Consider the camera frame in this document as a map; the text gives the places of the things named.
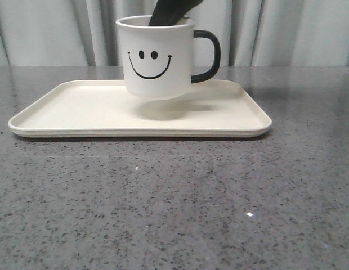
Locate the white smiley mug black handle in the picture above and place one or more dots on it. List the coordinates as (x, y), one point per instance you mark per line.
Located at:
(157, 60)

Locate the cream rectangular plastic tray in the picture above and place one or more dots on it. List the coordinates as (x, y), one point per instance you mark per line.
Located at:
(104, 108)

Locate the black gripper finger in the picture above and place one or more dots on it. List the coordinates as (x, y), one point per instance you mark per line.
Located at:
(169, 12)

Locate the grey-white pleated curtain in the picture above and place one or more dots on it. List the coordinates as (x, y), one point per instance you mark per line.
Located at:
(251, 33)

